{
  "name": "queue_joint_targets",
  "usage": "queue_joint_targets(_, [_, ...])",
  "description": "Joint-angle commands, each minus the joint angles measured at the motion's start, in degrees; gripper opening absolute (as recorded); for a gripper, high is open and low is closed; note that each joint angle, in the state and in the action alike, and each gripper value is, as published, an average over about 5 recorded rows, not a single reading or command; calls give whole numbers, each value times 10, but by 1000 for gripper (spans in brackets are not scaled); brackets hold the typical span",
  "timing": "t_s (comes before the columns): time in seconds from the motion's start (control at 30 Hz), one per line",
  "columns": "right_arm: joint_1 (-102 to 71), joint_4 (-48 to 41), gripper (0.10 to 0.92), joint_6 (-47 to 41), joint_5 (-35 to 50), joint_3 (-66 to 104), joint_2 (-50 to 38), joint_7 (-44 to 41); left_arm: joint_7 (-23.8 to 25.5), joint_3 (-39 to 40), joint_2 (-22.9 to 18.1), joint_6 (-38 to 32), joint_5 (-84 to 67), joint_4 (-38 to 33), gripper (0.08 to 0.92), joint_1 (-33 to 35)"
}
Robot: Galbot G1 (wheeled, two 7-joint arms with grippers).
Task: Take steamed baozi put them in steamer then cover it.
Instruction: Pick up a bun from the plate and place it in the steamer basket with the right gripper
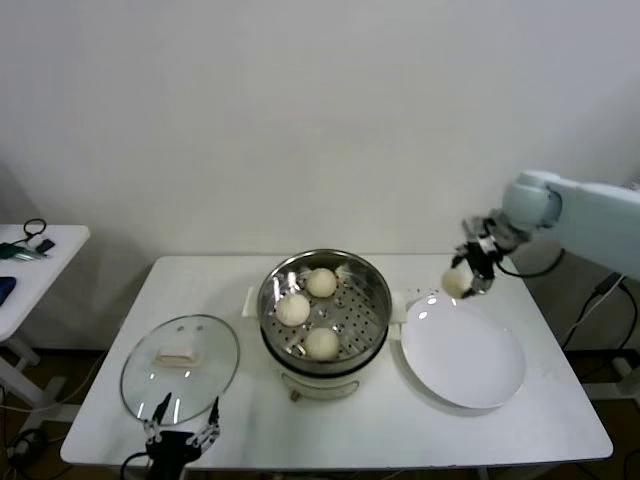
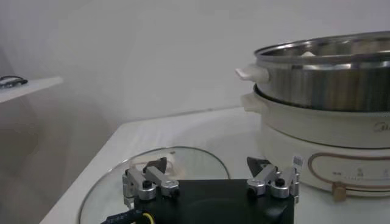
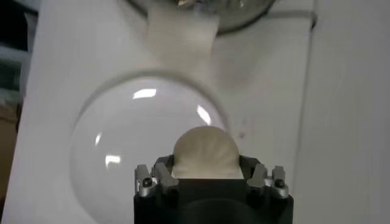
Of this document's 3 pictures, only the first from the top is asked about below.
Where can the white round plate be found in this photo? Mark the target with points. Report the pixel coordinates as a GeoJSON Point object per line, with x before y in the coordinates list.
{"type": "Point", "coordinates": [465, 350]}

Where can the black power adapter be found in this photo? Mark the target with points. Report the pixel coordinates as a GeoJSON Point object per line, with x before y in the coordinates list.
{"type": "Point", "coordinates": [607, 285]}

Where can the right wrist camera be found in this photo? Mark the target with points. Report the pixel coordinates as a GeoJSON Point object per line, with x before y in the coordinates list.
{"type": "Point", "coordinates": [475, 227]}

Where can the steel steamer basket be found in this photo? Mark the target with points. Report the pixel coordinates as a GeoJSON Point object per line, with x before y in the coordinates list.
{"type": "Point", "coordinates": [365, 300]}

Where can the white side table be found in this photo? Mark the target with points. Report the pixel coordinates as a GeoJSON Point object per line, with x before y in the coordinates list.
{"type": "Point", "coordinates": [60, 260]}

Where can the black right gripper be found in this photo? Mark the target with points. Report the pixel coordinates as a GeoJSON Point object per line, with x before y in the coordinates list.
{"type": "Point", "coordinates": [482, 260]}

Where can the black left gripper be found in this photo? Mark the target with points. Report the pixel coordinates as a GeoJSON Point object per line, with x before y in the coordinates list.
{"type": "Point", "coordinates": [172, 450]}

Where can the white steamed baozi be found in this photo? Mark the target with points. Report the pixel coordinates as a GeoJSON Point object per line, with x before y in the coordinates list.
{"type": "Point", "coordinates": [321, 343]}
{"type": "Point", "coordinates": [293, 308]}
{"type": "Point", "coordinates": [454, 284]}
{"type": "Point", "coordinates": [321, 282]}

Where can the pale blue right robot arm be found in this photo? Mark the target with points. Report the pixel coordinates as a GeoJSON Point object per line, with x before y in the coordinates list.
{"type": "Point", "coordinates": [590, 215]}

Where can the small black device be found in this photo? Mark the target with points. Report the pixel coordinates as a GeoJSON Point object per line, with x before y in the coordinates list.
{"type": "Point", "coordinates": [45, 245]}

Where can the blue object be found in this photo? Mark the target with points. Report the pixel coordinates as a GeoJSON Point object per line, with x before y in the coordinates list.
{"type": "Point", "coordinates": [5, 289]}

